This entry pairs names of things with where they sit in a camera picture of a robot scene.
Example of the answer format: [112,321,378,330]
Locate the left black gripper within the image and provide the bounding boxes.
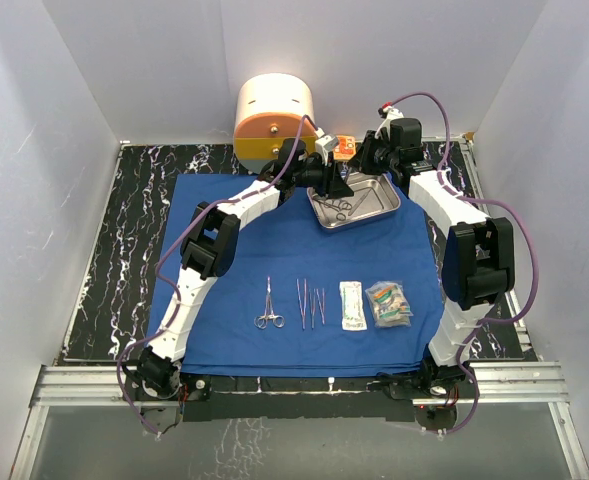
[293,158,354,202]

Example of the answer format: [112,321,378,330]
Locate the remaining ring-handled clamp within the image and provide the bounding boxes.
[347,191,370,218]

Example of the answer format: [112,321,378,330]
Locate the steel instrument tray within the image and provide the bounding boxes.
[307,173,401,232]

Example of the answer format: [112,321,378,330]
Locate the blue surgical cloth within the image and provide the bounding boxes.
[146,172,448,379]

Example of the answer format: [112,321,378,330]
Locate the steel tweezers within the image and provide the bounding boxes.
[316,288,326,324]
[309,288,317,329]

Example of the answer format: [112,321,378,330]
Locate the long white green pouch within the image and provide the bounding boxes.
[339,281,367,332]

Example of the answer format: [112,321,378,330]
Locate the long serrated steel forceps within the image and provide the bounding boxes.
[296,278,307,330]

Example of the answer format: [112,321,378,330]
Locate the white blue supply packet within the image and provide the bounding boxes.
[365,281,413,324]

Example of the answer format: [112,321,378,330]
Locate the green clear supply packet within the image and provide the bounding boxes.
[366,286,401,327]

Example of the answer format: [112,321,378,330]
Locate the steel forceps ring handles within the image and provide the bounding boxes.
[254,277,285,330]

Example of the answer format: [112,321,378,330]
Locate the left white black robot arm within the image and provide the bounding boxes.
[132,134,351,399]

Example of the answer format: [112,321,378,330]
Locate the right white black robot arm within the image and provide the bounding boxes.
[348,117,515,397]

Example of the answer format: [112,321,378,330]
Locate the small orange spiral notebook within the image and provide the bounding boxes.
[334,135,357,162]

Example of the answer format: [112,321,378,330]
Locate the round three-drawer storage box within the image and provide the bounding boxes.
[233,73,315,173]

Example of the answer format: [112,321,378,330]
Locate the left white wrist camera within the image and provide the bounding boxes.
[315,128,339,165]

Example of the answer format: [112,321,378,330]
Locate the aluminium frame rail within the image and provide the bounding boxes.
[11,361,589,479]

